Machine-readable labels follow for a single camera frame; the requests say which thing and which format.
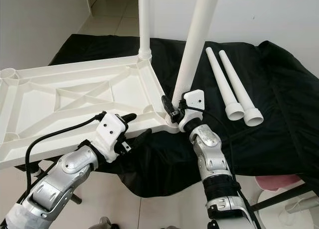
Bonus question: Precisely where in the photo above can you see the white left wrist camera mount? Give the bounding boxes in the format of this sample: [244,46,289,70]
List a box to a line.
[95,112,133,162]

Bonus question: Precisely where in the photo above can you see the white plastic table top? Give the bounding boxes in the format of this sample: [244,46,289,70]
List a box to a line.
[0,56,180,169]

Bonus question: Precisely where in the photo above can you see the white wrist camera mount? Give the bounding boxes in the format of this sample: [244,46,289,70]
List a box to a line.
[179,90,206,132]
[95,112,133,162]

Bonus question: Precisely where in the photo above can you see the black metal table leg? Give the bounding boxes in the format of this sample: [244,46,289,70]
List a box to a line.
[249,182,319,212]
[30,162,83,205]

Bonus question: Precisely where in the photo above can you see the white plastic table leg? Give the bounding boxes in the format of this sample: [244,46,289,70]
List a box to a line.
[171,0,222,109]
[205,47,245,121]
[218,50,264,127]
[138,0,153,60]

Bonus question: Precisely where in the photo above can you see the pink round stool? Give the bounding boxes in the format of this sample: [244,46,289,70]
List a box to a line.
[254,175,302,191]

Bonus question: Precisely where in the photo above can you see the grey robot foot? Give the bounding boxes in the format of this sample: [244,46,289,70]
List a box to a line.
[99,218,113,229]

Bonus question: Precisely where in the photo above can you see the black table cloth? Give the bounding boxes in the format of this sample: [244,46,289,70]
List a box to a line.
[47,34,319,199]

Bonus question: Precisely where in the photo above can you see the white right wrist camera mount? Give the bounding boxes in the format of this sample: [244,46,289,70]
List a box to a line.
[179,90,206,132]

